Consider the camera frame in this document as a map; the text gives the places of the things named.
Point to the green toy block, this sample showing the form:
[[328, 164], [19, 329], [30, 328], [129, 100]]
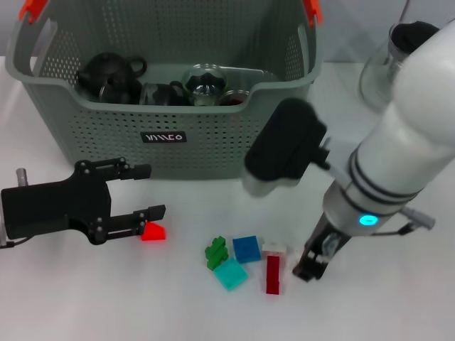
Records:
[[217, 254]]

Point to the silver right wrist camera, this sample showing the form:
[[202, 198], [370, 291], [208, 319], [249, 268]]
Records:
[[284, 142]]

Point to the dark red toy block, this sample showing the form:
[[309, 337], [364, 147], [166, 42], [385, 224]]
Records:
[[273, 277]]

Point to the long white toy block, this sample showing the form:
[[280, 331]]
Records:
[[273, 248]]

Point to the teal square toy block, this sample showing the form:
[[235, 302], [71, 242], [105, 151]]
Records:
[[230, 274]]

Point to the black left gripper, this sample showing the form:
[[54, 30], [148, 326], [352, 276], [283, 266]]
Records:
[[53, 209]]

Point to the large red toy block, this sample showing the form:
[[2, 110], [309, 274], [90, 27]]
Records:
[[154, 233]]

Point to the grey perforated storage basket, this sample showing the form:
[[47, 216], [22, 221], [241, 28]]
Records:
[[213, 142]]

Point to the glass teacup black sleeve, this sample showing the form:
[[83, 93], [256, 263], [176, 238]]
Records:
[[160, 94], [224, 97], [204, 85], [117, 92]]

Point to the black clay teapot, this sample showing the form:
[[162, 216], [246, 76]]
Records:
[[106, 69]]

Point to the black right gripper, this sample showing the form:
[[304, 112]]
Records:
[[325, 241]]

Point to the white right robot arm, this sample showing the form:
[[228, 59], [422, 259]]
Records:
[[401, 142]]

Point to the blue square toy block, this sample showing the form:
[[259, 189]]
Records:
[[246, 249]]

